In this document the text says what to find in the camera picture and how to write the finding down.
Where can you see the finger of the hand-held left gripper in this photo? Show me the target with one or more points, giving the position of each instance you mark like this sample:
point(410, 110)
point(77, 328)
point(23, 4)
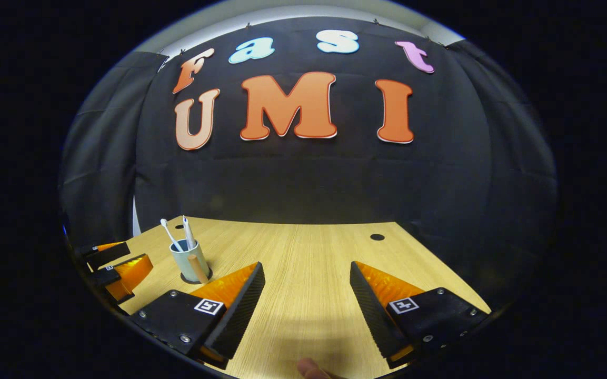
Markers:
point(132, 273)
point(111, 252)

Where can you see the wooden desktop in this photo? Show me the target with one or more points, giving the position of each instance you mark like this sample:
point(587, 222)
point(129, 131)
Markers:
point(308, 263)

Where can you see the black backdrop cloth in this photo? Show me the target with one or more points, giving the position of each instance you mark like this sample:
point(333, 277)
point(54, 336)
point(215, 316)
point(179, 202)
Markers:
point(308, 179)

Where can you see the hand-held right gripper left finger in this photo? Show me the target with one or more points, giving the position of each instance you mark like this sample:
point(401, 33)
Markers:
point(237, 316)

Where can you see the dark brown round coaster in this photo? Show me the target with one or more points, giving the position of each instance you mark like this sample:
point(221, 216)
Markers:
point(185, 279)

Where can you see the white toothbrush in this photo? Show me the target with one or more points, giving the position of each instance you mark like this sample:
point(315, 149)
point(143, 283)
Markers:
point(169, 234)

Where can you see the white toothpaste tube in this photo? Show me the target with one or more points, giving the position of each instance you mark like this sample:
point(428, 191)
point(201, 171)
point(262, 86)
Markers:
point(189, 237)

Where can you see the pale green cup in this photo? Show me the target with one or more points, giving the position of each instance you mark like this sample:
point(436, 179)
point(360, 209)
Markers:
point(185, 263)

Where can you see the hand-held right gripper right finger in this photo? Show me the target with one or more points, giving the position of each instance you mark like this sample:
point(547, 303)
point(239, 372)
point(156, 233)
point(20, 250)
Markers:
point(374, 316)

